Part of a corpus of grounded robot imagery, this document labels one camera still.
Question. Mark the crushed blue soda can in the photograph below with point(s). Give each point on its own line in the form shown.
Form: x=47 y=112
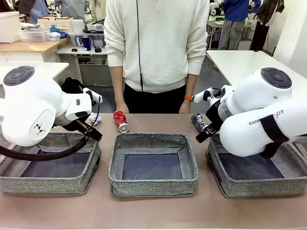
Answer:
x=197 y=119

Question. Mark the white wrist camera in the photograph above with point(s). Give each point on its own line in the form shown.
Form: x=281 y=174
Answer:
x=92 y=94
x=200 y=95

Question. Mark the black backpack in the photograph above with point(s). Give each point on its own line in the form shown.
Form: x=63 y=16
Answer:
x=72 y=86

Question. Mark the white storage box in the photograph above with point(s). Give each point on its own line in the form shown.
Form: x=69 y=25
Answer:
x=9 y=26

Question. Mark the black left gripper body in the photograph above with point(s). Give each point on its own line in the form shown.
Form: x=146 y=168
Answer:
x=84 y=128

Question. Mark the person's left hand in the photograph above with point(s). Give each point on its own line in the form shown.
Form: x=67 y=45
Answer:
x=185 y=107

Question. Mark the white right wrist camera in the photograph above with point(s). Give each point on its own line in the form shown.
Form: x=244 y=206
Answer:
x=200 y=95

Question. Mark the large white table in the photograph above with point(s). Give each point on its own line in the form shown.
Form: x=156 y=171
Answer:
x=239 y=62

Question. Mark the white desk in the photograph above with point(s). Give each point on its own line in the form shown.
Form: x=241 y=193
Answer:
x=64 y=50

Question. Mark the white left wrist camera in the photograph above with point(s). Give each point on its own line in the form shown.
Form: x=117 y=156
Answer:
x=92 y=94

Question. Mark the beige crate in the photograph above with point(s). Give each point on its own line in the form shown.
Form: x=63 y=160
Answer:
x=55 y=24

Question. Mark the background person dark clothes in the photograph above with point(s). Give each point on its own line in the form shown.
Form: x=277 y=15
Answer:
x=260 y=36

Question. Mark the white mesh plastic basket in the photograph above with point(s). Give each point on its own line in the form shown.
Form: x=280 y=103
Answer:
x=33 y=36

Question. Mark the grey fabric basket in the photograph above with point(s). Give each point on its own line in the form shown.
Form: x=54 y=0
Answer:
x=48 y=185
x=153 y=187
x=259 y=188

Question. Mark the person's right hand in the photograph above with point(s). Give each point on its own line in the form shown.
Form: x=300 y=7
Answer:
x=121 y=106

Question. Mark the person in white sweater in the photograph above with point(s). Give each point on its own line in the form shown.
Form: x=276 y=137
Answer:
x=156 y=48

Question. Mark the wooden top table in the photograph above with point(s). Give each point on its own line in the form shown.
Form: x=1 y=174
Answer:
x=24 y=48

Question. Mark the blue cloth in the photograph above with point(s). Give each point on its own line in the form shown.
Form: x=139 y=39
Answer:
x=60 y=32

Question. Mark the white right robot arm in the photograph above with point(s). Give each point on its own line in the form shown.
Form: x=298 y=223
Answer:
x=251 y=134

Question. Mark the person's left forearm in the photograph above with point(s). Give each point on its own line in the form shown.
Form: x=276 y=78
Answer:
x=190 y=83

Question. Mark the person's right forearm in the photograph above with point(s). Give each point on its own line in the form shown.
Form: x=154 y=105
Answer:
x=117 y=83

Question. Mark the background person blue jacket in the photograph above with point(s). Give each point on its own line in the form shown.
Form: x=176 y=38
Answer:
x=236 y=12

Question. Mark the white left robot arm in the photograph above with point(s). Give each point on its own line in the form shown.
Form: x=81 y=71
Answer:
x=28 y=107

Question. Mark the clear plastic storage bin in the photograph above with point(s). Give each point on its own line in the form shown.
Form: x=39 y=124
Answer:
x=98 y=40

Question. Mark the background person pale shirt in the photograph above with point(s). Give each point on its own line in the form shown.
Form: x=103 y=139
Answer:
x=72 y=9

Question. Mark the orange wrist watch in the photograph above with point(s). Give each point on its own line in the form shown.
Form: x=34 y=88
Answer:
x=188 y=97

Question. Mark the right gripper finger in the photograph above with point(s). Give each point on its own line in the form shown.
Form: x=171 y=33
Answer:
x=210 y=127
x=203 y=137

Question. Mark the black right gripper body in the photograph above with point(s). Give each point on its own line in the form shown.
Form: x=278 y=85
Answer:
x=214 y=115

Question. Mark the crushed red cola can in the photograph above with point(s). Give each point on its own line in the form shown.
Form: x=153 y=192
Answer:
x=120 y=118

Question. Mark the dark blue bottle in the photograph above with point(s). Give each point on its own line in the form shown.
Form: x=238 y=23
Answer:
x=86 y=44

